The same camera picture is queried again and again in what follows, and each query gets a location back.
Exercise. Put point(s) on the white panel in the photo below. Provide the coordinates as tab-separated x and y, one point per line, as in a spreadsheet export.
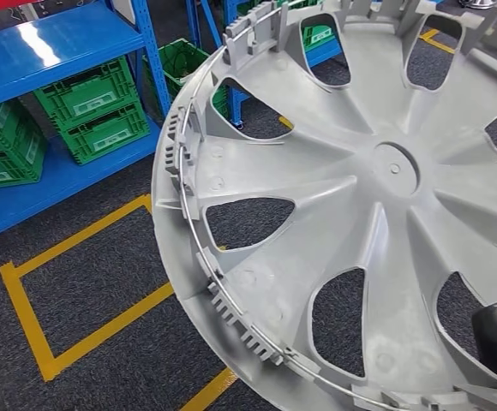
124	11

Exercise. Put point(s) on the green plastic crate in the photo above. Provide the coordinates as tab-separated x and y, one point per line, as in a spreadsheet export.
21	133
106	139
85	96
321	37
175	82
0	178

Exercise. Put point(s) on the grey plastic wheel cover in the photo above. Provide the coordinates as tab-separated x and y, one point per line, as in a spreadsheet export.
359	227

